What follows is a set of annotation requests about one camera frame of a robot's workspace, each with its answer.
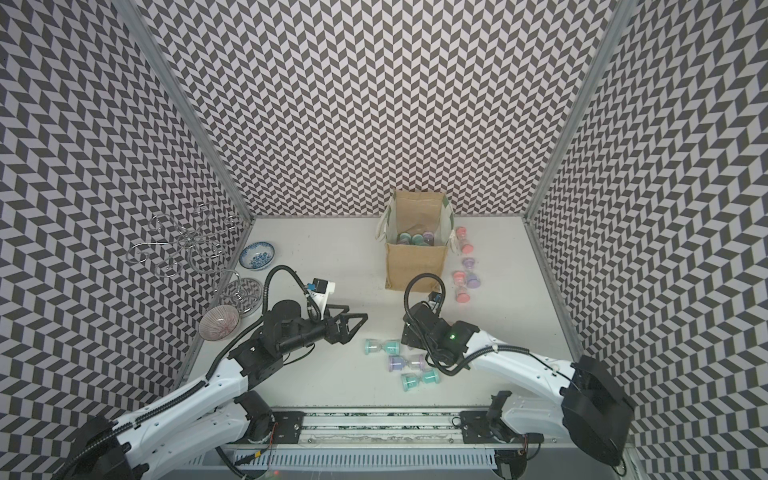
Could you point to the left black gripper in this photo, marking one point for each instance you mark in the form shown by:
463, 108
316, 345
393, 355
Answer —
344, 336

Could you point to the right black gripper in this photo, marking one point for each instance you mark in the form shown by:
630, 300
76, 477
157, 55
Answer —
411, 339

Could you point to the green hourglass top pile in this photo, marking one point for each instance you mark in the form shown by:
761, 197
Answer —
404, 239

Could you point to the green hourglass pile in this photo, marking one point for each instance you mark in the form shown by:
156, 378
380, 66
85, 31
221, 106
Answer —
417, 239
404, 239

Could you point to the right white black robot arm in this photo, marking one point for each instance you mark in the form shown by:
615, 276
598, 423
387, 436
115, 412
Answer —
579, 400

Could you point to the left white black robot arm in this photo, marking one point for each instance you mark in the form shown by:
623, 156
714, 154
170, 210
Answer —
218, 408

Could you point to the pink hourglass right middle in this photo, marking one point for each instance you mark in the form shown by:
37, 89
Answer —
461, 290

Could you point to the pink hourglass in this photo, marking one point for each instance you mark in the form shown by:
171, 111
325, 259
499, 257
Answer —
466, 247
461, 290

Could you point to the green hourglass front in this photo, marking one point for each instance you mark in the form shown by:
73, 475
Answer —
410, 381

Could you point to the purple hourglass front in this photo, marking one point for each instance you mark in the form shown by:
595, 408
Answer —
412, 362

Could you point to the purple hourglass right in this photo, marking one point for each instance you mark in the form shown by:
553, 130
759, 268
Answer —
472, 280

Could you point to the pink hourglass back right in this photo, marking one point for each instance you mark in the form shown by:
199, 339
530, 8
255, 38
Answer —
466, 247

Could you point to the clear glass plate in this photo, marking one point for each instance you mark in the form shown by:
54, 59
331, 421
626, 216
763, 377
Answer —
244, 294

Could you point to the blue white patterned bowl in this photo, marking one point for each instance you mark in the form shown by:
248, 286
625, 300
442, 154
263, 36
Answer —
257, 256

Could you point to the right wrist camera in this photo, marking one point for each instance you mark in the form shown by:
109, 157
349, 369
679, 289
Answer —
436, 301

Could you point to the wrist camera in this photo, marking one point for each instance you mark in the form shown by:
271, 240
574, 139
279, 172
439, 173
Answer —
436, 301
320, 291

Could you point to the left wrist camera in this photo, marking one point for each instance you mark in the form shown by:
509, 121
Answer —
320, 291

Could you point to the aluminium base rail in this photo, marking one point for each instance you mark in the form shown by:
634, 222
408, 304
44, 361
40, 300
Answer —
390, 441

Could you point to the wire metal rack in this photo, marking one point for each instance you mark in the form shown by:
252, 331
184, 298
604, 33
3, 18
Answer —
173, 244

